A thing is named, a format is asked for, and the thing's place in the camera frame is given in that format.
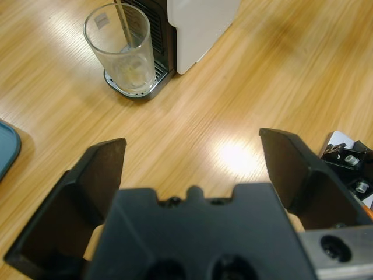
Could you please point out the white capsule coffee machine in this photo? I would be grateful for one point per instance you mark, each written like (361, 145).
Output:
(201, 29)

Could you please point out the clear drinking glass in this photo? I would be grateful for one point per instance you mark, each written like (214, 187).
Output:
(125, 64)

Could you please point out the teal plastic tray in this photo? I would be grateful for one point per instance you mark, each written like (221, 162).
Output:
(7, 148)

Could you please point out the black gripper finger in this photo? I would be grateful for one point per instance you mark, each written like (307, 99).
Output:
(67, 210)
(314, 186)

